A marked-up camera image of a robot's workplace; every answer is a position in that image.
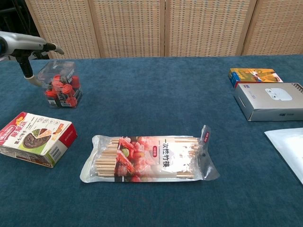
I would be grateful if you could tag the yellow orange illustrated box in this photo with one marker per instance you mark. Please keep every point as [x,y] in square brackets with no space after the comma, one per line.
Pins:
[253,75]

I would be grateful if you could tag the silver earbuds box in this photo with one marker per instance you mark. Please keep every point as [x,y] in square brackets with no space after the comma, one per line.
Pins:
[267,99]

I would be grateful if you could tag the bamboo chopsticks plastic pack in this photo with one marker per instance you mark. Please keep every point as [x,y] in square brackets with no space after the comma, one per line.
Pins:
[146,158]

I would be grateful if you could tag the woven wood folding screen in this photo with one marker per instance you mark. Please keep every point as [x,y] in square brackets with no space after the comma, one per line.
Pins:
[132,28]

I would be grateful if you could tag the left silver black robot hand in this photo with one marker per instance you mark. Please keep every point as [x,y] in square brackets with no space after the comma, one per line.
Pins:
[21,43]

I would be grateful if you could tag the white plastic pouch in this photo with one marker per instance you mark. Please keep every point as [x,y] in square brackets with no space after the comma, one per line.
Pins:
[290,146]

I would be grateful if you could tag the blue velvet tablecloth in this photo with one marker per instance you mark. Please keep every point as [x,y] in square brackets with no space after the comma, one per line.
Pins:
[151,99]

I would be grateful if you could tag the black tripod stand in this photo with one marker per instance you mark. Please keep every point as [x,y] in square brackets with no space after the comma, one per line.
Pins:
[28,21]

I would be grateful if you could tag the red white food carton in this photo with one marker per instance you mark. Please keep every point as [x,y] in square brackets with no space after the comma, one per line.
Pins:
[35,137]

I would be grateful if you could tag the clear box of red-black bottles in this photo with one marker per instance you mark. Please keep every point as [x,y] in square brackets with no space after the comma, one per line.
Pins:
[62,91]

